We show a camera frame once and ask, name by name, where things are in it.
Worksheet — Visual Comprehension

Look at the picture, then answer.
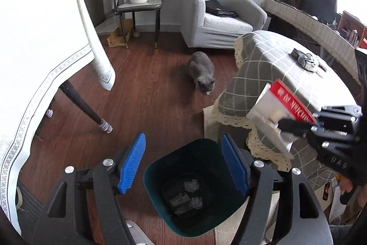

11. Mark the white red cardboard package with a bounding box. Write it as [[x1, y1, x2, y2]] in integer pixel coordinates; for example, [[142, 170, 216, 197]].
[[247, 80, 316, 160]]

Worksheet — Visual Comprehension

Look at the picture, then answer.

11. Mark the dark green trash bin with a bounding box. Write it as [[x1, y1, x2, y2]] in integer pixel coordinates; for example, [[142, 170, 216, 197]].
[[144, 139, 247, 237]]

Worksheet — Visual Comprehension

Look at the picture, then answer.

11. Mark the person's right hand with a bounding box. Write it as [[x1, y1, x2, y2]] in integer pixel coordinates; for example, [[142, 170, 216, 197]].
[[340, 175, 366, 206]]

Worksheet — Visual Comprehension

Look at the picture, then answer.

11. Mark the black table leg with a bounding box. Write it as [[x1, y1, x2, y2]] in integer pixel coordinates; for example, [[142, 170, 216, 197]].
[[59, 80, 113, 134]]

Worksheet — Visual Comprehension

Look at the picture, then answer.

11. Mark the grey checked tablecloth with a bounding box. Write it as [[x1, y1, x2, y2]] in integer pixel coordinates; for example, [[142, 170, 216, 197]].
[[211, 31, 356, 190]]

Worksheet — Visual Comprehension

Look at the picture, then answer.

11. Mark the black tissue pack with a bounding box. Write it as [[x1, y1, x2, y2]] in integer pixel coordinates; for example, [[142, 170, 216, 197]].
[[290, 48, 319, 72]]

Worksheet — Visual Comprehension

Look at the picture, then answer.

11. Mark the beige fringed desk cloth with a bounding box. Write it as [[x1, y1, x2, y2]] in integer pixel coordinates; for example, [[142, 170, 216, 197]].
[[261, 0, 360, 84]]

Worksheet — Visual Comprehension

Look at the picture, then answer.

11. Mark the grey cat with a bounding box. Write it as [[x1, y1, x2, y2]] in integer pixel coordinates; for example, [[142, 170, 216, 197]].
[[183, 51, 216, 96]]

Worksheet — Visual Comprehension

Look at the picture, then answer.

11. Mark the black monitor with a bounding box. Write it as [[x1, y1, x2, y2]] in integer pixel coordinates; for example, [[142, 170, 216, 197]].
[[298, 0, 336, 23]]

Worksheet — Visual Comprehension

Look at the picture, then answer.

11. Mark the cardboard box on floor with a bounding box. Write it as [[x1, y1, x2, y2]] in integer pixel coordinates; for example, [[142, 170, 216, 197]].
[[107, 19, 134, 49]]

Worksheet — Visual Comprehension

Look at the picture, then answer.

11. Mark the grey armchair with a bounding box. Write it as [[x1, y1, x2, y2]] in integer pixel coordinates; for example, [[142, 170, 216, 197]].
[[180, 0, 267, 49]]

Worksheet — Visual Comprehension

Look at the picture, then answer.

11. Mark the black handbag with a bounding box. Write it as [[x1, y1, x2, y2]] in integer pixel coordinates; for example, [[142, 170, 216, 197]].
[[205, 0, 238, 18]]

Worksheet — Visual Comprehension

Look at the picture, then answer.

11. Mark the white patterned tablecloth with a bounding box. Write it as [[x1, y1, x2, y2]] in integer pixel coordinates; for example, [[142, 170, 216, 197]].
[[1, 0, 116, 229]]

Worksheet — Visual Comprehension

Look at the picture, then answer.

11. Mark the grey dining chair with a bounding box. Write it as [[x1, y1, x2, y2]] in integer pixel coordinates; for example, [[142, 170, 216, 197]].
[[115, 0, 163, 49]]

